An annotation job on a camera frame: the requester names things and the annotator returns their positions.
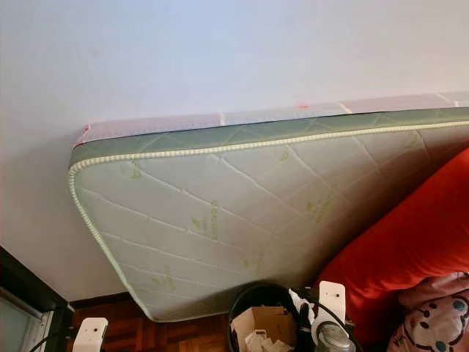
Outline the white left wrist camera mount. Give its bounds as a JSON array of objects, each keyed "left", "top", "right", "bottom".
[{"left": 72, "top": 317, "right": 108, "bottom": 352}]

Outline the white tissue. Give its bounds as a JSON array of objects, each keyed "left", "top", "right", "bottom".
[{"left": 286, "top": 287, "right": 305, "bottom": 309}]

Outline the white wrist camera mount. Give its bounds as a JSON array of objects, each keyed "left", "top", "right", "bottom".
[
  {"left": 317, "top": 281, "right": 347, "bottom": 327},
  {"left": 72, "top": 317, "right": 108, "bottom": 352}
]

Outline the green white quilted mattress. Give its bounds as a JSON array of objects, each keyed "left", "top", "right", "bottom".
[{"left": 68, "top": 92, "right": 469, "bottom": 323}]

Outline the white crumpled paper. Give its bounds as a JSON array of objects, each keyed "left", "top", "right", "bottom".
[{"left": 245, "top": 331, "right": 294, "bottom": 352}]

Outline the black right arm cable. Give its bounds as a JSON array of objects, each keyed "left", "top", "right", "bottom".
[{"left": 308, "top": 287, "right": 367, "bottom": 352}]

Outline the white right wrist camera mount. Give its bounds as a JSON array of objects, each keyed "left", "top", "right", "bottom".
[{"left": 317, "top": 281, "right": 347, "bottom": 327}]

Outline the pink cartoon blanket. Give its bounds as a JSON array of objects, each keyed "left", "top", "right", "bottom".
[{"left": 387, "top": 271, "right": 469, "bottom": 352}]

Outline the brown cardboard box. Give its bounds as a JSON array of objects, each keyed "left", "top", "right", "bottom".
[{"left": 231, "top": 306, "right": 298, "bottom": 352}]

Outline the dark wooden skirting board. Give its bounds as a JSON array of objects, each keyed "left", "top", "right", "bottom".
[{"left": 70, "top": 292, "right": 140, "bottom": 309}]

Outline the large red cushion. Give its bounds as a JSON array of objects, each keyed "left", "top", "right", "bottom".
[{"left": 315, "top": 147, "right": 469, "bottom": 345}]

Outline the dark framed glass door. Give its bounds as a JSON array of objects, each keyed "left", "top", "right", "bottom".
[{"left": 0, "top": 246, "right": 74, "bottom": 352}]

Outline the black round trash bin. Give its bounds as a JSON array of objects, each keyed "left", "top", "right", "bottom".
[{"left": 227, "top": 283, "right": 320, "bottom": 352}]

